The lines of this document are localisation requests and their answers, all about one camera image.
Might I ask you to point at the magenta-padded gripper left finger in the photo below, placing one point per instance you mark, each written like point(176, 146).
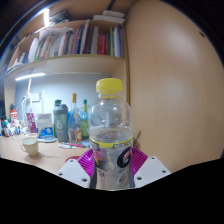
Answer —
point(83, 163)

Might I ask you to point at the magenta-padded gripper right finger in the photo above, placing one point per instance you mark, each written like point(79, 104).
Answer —
point(140, 160)

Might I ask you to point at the clear drink bottle yellow cap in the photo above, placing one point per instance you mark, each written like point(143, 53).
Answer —
point(111, 126)

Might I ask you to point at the pink pen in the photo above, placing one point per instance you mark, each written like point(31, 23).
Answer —
point(71, 145)

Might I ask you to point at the green glass bottle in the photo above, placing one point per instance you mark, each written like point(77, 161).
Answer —
point(85, 126)

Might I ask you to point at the glass bottle orange cap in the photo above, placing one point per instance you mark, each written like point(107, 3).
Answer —
point(74, 123)

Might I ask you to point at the light blue plate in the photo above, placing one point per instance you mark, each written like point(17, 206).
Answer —
point(48, 140)

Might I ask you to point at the wooden spoon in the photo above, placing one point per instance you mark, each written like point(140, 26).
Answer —
point(39, 132)

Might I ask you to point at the white blue box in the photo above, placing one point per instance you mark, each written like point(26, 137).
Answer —
point(44, 125)

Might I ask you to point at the cream ceramic mug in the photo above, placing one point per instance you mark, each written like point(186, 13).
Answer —
point(30, 146)

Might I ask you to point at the magenta carton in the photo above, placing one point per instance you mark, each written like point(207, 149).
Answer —
point(31, 121)

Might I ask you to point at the red white can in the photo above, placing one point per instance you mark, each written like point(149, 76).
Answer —
point(13, 116)

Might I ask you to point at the white ceiling light tube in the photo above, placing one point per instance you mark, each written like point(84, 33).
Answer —
point(46, 17)

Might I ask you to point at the white wall socket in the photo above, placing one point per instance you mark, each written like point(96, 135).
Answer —
point(35, 97)

